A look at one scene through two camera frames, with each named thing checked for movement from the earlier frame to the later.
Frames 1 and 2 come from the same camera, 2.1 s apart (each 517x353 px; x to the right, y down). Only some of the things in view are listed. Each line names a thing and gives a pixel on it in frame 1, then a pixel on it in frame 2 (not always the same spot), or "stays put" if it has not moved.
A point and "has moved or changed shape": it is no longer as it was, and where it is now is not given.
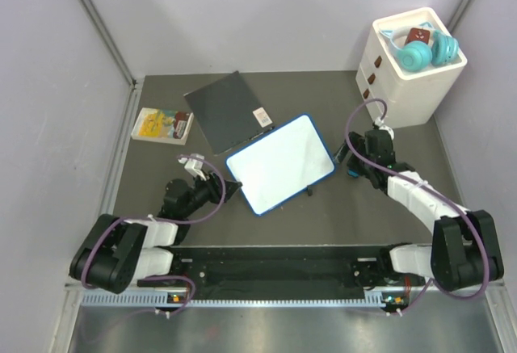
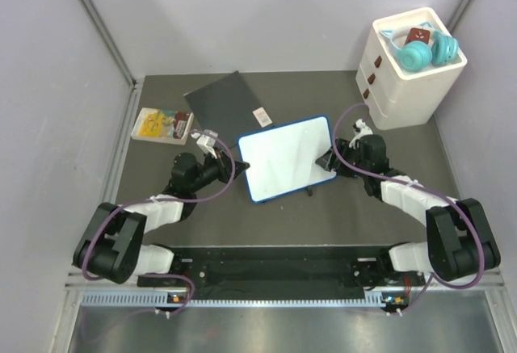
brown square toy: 418,35 stays put
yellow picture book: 162,125 stays put
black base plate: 277,271 stays put
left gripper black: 215,187 to 224,165
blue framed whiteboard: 280,164 has moved or changed shape
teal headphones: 416,56 stays put
